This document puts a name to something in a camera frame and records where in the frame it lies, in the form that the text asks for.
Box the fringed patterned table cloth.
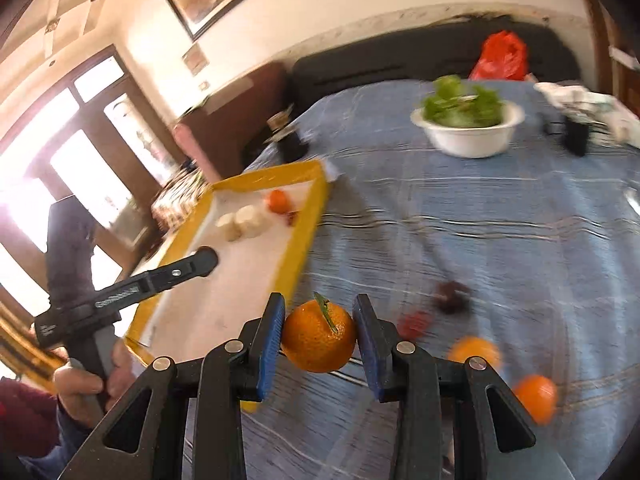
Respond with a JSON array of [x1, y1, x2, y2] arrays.
[[150, 167, 216, 241]]

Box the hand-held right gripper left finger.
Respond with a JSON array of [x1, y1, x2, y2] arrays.
[[57, 291, 287, 480]]

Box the blue plaid blanket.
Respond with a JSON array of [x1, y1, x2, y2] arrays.
[[182, 80, 640, 480]]

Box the dark purple plum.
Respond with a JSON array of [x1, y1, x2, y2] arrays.
[[434, 281, 472, 315]]

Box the black bottle with cork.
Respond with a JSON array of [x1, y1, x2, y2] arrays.
[[267, 110, 308, 163]]

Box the small wall plaque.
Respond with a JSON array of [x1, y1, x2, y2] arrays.
[[182, 44, 210, 75]]

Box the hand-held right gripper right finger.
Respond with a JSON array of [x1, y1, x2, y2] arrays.
[[352, 292, 576, 480]]

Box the cream white cut chunk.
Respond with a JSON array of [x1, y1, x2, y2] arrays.
[[216, 212, 240, 242], [235, 205, 271, 236]]

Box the person's left hand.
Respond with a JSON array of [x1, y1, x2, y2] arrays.
[[52, 341, 134, 429]]

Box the white bowl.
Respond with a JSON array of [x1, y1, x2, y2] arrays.
[[410, 100, 526, 159]]

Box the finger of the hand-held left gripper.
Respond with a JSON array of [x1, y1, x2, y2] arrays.
[[94, 246, 220, 312]]

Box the person's left forearm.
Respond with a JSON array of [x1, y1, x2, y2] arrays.
[[0, 377, 96, 480]]

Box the green lettuce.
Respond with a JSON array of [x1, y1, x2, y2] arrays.
[[422, 75, 505, 128]]

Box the yellow cardboard tray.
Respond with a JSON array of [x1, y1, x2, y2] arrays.
[[124, 159, 332, 413]]

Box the glass paned wooden door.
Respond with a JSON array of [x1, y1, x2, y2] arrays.
[[0, 44, 187, 321]]

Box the red plastic bag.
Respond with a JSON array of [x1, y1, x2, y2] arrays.
[[469, 30, 530, 82]]

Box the white crumpled cloth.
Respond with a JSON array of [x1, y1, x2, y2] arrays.
[[534, 81, 640, 148]]

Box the black squat bottle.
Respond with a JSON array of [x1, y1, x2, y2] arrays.
[[545, 110, 593, 157]]

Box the mandarin orange with leaf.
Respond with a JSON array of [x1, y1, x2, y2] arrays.
[[281, 291, 357, 374]]

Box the brown armchair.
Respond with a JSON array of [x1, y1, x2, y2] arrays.
[[172, 61, 292, 183]]

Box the black sofa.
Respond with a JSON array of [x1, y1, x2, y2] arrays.
[[290, 22, 583, 111]]

